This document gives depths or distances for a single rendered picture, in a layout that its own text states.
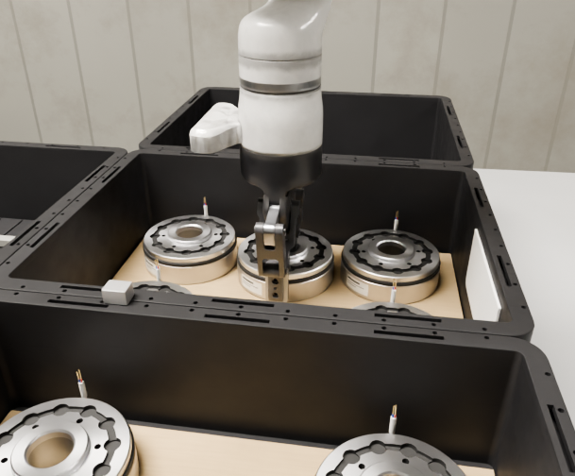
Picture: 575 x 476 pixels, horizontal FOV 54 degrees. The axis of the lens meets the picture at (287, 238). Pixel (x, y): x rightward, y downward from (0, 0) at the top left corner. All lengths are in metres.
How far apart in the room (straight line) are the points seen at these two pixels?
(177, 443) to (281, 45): 0.31
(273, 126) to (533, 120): 1.82
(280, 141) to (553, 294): 0.54
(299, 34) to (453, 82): 1.70
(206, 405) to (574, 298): 0.60
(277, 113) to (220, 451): 0.26
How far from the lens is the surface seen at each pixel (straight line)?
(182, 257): 0.59
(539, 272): 0.94
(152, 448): 0.45
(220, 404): 0.44
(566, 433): 0.35
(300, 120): 0.48
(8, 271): 0.48
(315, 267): 0.57
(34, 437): 0.43
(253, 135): 0.48
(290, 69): 0.46
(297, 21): 0.47
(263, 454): 0.43
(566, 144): 2.31
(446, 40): 2.11
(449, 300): 0.60
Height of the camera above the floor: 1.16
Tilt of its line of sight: 29 degrees down
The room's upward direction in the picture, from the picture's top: straight up
